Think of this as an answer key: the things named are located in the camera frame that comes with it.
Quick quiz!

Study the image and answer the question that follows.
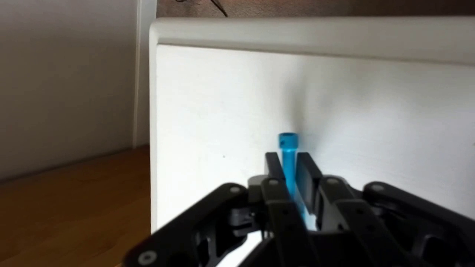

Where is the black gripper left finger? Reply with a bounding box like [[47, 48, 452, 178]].
[[123, 152, 319, 267]]

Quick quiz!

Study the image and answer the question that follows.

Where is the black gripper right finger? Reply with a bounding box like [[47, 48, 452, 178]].
[[295, 152, 475, 267]]

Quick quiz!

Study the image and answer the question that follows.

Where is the blue plastic tube object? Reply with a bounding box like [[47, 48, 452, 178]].
[[277, 131, 319, 232]]

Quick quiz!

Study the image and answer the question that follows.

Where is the white nightstand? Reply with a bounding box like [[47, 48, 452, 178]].
[[146, 17, 475, 267]]

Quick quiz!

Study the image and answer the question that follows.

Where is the black cable along wall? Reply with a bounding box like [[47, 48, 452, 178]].
[[173, 0, 229, 20]]

